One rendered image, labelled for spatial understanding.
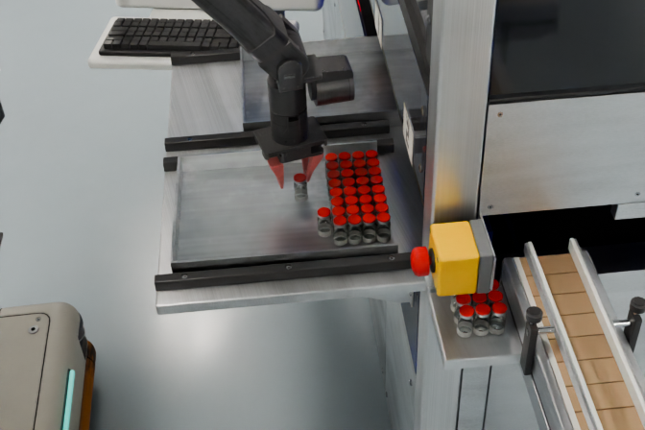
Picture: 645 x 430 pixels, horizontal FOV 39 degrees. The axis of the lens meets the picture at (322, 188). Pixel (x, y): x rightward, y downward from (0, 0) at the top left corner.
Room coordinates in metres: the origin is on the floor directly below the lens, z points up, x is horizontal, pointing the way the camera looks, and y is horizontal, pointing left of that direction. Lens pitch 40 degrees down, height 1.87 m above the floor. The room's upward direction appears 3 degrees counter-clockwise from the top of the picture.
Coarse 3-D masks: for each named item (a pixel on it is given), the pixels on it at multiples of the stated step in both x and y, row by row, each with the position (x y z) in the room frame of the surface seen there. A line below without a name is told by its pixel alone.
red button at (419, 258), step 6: (414, 252) 0.87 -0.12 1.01; (420, 252) 0.87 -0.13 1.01; (426, 252) 0.87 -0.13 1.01; (414, 258) 0.86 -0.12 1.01; (420, 258) 0.86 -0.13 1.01; (426, 258) 0.86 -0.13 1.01; (414, 264) 0.86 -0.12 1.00; (420, 264) 0.86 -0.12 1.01; (426, 264) 0.86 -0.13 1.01; (414, 270) 0.86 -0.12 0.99; (420, 270) 0.85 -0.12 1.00; (426, 270) 0.85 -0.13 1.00
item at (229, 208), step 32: (192, 160) 1.23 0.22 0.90; (224, 160) 1.23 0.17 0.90; (256, 160) 1.24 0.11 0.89; (192, 192) 1.17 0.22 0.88; (224, 192) 1.17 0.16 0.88; (256, 192) 1.17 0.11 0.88; (288, 192) 1.16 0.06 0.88; (320, 192) 1.16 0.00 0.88; (192, 224) 1.09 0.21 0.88; (224, 224) 1.09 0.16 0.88; (256, 224) 1.09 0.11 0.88; (288, 224) 1.08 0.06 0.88; (192, 256) 1.02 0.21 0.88; (224, 256) 1.02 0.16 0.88; (256, 256) 0.98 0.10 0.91; (288, 256) 0.98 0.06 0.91; (320, 256) 0.98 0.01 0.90; (352, 256) 0.99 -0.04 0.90
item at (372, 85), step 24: (240, 48) 1.57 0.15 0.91; (312, 48) 1.58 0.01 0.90; (336, 48) 1.58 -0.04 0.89; (360, 48) 1.59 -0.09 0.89; (264, 72) 1.53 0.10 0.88; (360, 72) 1.51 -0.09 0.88; (384, 72) 1.51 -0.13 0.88; (264, 96) 1.45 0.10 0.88; (360, 96) 1.43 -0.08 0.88; (384, 96) 1.43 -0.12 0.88; (264, 120) 1.32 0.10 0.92; (336, 120) 1.33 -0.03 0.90; (360, 120) 1.33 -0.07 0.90
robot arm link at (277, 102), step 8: (272, 80) 1.14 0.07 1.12; (272, 88) 1.12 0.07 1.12; (304, 88) 1.13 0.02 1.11; (312, 88) 1.13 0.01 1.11; (272, 96) 1.12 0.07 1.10; (280, 96) 1.11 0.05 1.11; (288, 96) 1.11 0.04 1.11; (296, 96) 1.12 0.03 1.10; (304, 96) 1.13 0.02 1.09; (312, 96) 1.13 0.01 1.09; (272, 104) 1.12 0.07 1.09; (280, 104) 1.11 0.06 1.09; (288, 104) 1.11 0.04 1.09; (296, 104) 1.12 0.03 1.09; (304, 104) 1.13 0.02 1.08; (280, 112) 1.11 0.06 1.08; (288, 112) 1.11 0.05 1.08; (296, 112) 1.12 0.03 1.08
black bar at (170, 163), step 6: (390, 138) 1.27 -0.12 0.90; (378, 144) 1.26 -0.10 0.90; (384, 144) 1.26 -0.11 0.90; (390, 144) 1.26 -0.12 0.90; (378, 150) 1.25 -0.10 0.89; (384, 150) 1.25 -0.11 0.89; (390, 150) 1.26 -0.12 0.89; (174, 156) 1.25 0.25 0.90; (168, 162) 1.23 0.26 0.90; (174, 162) 1.23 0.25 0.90; (168, 168) 1.23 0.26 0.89; (174, 168) 1.23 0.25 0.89
